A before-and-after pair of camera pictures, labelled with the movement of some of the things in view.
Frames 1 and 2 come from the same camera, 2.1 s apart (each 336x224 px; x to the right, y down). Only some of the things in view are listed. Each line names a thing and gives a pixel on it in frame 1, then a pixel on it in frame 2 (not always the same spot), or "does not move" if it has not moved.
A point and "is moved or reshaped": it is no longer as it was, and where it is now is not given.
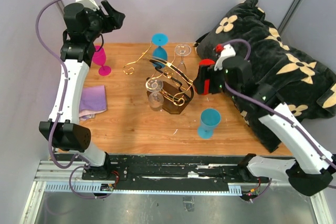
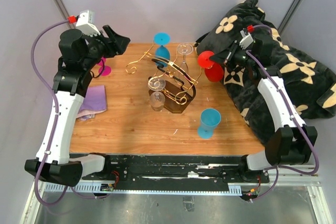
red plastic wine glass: x=206 y=62 is moved or reshaped
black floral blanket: x=297 y=78 does not move
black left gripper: x=117 y=18 to x=119 y=43
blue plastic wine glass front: x=209 y=118 does not move
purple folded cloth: x=93 y=100 does not move
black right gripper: x=206 y=72 to x=224 y=55
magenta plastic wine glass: x=99 y=57 does not move
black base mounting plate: x=173 y=169 does not move
